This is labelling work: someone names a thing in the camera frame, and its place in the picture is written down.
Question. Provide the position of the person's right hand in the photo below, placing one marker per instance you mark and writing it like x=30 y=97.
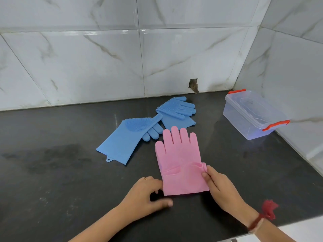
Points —
x=224 y=191

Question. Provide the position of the person's left hand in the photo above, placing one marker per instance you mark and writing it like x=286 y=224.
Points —
x=141 y=196

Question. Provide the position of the person's left thumb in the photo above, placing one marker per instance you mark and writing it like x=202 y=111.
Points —
x=161 y=203

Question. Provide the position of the person's right thumb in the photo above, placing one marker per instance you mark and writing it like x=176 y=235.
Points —
x=208 y=182

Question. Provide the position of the pink silicone glove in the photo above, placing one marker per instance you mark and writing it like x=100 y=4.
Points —
x=180 y=161

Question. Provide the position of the person's right forearm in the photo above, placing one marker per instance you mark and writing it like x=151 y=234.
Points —
x=262 y=230

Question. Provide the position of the person's left forearm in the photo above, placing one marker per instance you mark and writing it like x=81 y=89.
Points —
x=103 y=225

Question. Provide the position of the red thread wristband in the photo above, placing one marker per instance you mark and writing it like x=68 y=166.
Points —
x=269 y=207

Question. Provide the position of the blue silicone scrubbing glove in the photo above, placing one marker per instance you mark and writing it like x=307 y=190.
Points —
x=176 y=110
x=123 y=141

